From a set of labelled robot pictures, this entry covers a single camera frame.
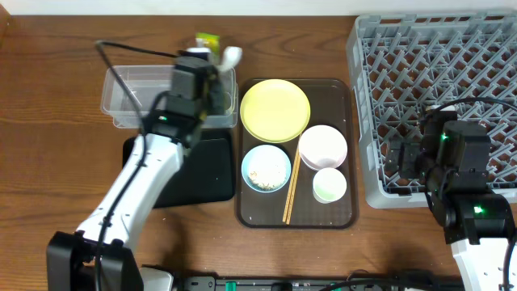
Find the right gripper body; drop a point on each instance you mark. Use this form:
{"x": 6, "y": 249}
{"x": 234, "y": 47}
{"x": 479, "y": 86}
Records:
{"x": 395, "y": 158}

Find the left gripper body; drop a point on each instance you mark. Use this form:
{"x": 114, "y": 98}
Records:
{"x": 216, "y": 91}

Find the white tissue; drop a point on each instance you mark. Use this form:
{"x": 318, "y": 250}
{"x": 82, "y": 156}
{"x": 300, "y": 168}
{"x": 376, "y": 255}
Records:
{"x": 231, "y": 57}

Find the green snack wrapper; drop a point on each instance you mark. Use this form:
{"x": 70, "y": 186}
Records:
{"x": 211, "y": 42}

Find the white cup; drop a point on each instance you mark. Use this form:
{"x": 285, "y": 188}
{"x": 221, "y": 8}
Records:
{"x": 329, "y": 185}

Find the yellow plate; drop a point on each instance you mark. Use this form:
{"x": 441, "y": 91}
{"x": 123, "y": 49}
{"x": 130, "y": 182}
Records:
{"x": 275, "y": 110}

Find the wooden chopstick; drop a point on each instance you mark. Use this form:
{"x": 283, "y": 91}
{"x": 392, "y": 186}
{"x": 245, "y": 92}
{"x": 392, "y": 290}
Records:
{"x": 291, "y": 188}
{"x": 296, "y": 184}

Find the blue bowl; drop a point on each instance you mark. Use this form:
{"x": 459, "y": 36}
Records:
{"x": 265, "y": 151}

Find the rice food waste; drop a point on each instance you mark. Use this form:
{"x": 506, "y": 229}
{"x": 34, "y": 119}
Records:
{"x": 266, "y": 174}

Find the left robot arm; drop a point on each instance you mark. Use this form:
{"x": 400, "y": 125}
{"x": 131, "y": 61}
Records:
{"x": 99, "y": 254}

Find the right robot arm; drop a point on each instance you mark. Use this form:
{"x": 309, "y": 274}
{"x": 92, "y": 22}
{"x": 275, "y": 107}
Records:
{"x": 450, "y": 161}

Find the grey dishwasher rack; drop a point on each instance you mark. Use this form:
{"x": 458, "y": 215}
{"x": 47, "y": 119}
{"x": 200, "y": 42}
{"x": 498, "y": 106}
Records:
{"x": 401, "y": 64}

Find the black tray bin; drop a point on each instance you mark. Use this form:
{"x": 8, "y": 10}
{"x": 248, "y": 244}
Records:
{"x": 210, "y": 169}

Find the brown serving tray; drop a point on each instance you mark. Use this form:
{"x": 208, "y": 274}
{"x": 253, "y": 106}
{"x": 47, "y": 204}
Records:
{"x": 330, "y": 102}

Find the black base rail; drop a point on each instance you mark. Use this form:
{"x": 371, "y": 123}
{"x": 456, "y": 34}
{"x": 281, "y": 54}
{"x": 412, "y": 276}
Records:
{"x": 352, "y": 283}

